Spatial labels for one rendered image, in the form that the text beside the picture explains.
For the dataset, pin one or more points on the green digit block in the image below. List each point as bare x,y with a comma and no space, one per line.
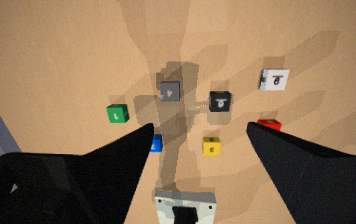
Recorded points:
117,113

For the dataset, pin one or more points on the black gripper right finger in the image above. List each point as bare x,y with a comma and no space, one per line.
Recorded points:
316,183

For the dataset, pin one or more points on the yellow block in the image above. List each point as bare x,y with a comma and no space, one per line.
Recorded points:
211,146

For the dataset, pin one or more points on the red block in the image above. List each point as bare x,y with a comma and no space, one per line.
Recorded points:
273,124

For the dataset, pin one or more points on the blue block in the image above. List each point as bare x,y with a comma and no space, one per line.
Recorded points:
157,144

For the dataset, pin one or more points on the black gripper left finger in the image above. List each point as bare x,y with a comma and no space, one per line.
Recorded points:
104,181

